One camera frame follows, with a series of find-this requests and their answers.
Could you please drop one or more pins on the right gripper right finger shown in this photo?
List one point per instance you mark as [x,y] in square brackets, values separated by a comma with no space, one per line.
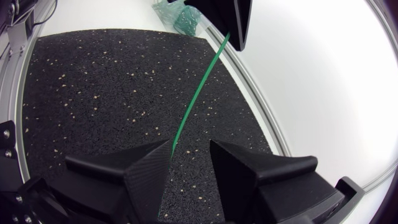
[248,186]

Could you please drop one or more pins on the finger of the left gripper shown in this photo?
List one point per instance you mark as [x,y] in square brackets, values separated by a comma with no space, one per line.
[224,15]

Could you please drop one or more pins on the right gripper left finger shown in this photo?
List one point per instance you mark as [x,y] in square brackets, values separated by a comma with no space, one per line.
[140,186]

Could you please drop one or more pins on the clear plastic bin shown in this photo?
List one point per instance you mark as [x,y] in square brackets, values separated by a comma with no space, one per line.
[168,14]

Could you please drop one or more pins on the black speckled mat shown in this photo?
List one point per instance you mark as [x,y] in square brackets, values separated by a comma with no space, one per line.
[109,102]

